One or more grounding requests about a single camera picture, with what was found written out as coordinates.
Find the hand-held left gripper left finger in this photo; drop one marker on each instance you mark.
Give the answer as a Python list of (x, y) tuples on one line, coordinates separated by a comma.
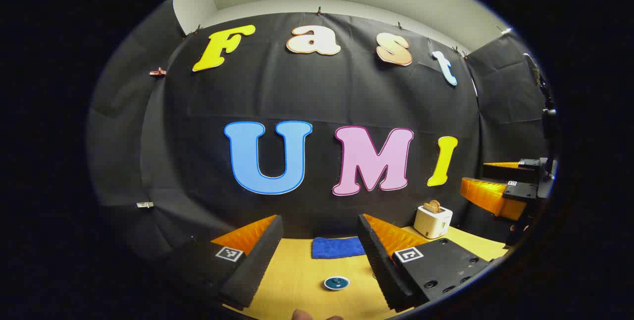
[(257, 265)]

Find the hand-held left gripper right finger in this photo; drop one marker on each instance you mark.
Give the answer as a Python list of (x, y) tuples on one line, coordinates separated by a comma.
[(379, 265)]

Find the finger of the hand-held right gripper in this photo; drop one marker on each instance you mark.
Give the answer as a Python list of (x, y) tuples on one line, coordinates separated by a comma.
[(510, 172), (490, 196)]

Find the dark teal teacup lid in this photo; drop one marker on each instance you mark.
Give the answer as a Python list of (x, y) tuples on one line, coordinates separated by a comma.
[(337, 283)]

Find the blue towel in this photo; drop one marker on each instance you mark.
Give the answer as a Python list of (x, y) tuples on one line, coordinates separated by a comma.
[(337, 248)]

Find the toast slice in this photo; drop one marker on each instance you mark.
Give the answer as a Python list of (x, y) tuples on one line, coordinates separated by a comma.
[(437, 205), (428, 207)]

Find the white toaster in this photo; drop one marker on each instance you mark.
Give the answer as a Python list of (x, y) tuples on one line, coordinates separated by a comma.
[(431, 223)]

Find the white clip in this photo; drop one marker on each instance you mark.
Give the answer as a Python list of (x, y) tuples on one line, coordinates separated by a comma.
[(144, 204)]

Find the black backdrop cloth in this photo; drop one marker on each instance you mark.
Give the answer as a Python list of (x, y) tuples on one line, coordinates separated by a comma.
[(317, 92)]

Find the copper clip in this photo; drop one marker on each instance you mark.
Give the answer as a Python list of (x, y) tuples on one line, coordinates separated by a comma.
[(157, 72)]

